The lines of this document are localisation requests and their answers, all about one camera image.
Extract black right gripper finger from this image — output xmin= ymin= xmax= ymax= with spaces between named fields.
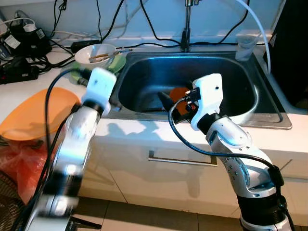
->
xmin=158 ymin=91 xmax=181 ymax=117

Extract orange plastic bowl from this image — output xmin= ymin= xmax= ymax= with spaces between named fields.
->
xmin=168 ymin=87 xmax=192 ymax=116

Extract green plate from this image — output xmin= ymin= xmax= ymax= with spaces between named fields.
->
xmin=70 ymin=54 xmax=127 ymax=85

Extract stainless steel sink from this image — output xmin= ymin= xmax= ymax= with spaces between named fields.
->
xmin=108 ymin=51 xmax=293 ymax=129

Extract brown wooden chopstick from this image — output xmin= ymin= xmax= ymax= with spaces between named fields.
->
xmin=88 ymin=47 xmax=134 ymax=62

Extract white bowl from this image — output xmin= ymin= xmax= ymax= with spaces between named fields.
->
xmin=75 ymin=43 xmax=117 ymax=67

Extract small black power strip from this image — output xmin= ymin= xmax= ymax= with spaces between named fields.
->
xmin=71 ymin=39 xmax=102 ymax=52

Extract chrome faucet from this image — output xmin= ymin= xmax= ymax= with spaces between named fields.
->
xmin=180 ymin=0 xmax=200 ymax=52

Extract clear glass cup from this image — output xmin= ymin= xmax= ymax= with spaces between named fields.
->
xmin=235 ymin=34 xmax=258 ymax=62

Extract orange plastic plate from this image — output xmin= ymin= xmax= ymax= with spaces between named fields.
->
xmin=0 ymin=87 xmax=81 ymax=141

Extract white sink cabinet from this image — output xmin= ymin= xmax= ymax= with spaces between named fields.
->
xmin=0 ymin=128 xmax=308 ymax=227

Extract long black power strip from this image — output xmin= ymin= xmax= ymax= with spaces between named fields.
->
xmin=0 ymin=63 xmax=39 ymax=85

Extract black power adapter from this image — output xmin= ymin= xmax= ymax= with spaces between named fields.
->
xmin=5 ymin=23 xmax=51 ymax=57

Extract red plastic bag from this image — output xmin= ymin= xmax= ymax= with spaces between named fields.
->
xmin=0 ymin=140 xmax=54 ymax=205

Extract black metal stand leg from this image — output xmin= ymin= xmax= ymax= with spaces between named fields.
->
xmin=70 ymin=217 xmax=103 ymax=230

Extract dark wicker basket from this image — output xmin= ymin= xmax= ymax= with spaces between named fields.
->
xmin=0 ymin=171 xmax=26 ymax=231

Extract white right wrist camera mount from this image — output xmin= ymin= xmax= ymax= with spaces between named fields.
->
xmin=189 ymin=73 xmax=223 ymax=132

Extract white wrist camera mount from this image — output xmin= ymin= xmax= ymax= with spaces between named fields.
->
xmin=80 ymin=67 xmax=118 ymax=115
xmin=189 ymin=73 xmax=223 ymax=132

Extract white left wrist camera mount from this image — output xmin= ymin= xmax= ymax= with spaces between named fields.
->
xmin=80 ymin=67 xmax=118 ymax=115

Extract silver sink cabinet handle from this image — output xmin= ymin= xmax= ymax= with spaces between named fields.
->
xmin=148 ymin=150 xmax=218 ymax=167

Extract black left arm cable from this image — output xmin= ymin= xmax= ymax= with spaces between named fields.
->
xmin=44 ymin=67 xmax=92 ymax=164

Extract black power cable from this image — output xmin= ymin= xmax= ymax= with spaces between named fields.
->
xmin=217 ymin=0 xmax=251 ymax=46
xmin=140 ymin=0 xmax=182 ymax=46

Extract white water hose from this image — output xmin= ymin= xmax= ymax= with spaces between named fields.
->
xmin=233 ymin=0 xmax=272 ymax=73

